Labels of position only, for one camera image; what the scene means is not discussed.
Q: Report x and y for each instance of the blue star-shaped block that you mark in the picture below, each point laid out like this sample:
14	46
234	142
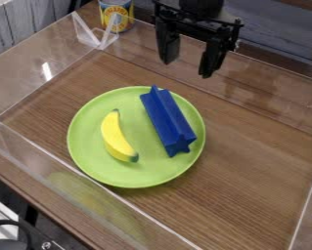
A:
172	127

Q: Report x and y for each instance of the clear acrylic tray walls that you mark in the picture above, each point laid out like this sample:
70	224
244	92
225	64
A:
243	199

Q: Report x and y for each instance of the black metal bracket with bolt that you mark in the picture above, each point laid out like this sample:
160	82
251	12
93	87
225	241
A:
42	241

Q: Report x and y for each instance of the yellow toy banana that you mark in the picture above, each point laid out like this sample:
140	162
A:
114	139

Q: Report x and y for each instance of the green round plate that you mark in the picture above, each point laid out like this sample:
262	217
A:
136	137

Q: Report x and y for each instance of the yellow labelled tin can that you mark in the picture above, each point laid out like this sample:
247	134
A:
117	11

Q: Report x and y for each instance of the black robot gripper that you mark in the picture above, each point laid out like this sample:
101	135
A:
200	19

